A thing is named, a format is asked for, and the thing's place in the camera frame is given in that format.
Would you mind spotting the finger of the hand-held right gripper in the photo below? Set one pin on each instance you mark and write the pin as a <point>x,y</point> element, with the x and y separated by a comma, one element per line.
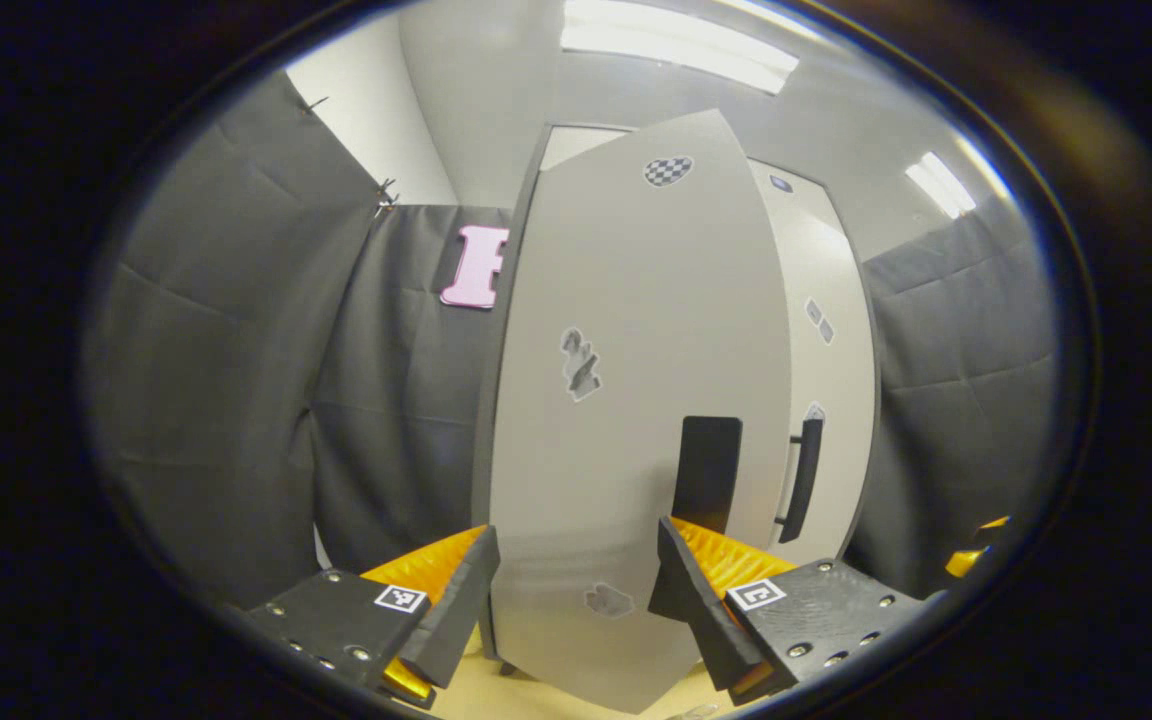
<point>976,555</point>

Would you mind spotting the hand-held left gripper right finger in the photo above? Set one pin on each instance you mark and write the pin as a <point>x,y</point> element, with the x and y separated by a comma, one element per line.
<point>701,610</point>

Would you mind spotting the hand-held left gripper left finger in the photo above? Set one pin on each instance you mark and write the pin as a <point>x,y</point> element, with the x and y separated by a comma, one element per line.
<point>456,615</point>

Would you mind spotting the grey cabinet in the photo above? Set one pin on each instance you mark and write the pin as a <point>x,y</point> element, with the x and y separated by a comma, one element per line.
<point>498,400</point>

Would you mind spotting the grey cabinet door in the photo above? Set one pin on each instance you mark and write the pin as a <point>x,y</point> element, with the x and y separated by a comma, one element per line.
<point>636,300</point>
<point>836,380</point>

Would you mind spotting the black backdrop cloth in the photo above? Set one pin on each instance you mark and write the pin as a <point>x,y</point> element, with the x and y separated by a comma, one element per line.
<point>236,400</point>

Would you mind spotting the small ceiling light panel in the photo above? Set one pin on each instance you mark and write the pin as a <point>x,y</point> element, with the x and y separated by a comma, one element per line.
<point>939,185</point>

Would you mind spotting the large ceiling light panel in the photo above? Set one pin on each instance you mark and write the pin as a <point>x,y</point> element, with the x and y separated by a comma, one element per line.
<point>676,45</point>

